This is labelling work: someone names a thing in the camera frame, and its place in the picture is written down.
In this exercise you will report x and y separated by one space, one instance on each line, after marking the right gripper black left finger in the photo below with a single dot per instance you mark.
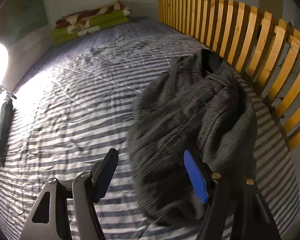
49 218

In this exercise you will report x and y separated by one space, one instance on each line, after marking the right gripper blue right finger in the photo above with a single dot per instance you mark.
221 194

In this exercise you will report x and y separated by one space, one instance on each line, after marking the dark grey knitted garment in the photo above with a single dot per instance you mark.
197 105

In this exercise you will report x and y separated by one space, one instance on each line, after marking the folded clothes stack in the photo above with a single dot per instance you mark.
6 116

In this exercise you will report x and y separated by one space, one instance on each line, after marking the striped blue white bedsheet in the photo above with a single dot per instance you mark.
72 107

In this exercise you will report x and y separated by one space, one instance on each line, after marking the folded green brown blanket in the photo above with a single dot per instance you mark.
86 22

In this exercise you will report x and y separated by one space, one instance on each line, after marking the wooden slatted bed rail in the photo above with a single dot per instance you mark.
263 50

